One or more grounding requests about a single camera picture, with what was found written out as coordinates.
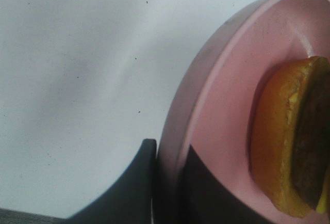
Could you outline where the burger with lettuce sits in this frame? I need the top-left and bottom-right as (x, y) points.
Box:
(250, 56), (329, 218)

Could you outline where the pink round plate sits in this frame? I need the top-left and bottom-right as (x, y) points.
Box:
(153, 0), (329, 223)

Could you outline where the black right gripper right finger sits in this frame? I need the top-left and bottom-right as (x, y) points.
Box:
(179, 147), (272, 224)

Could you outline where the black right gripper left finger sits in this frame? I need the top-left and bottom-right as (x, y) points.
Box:
(65, 139), (157, 223)

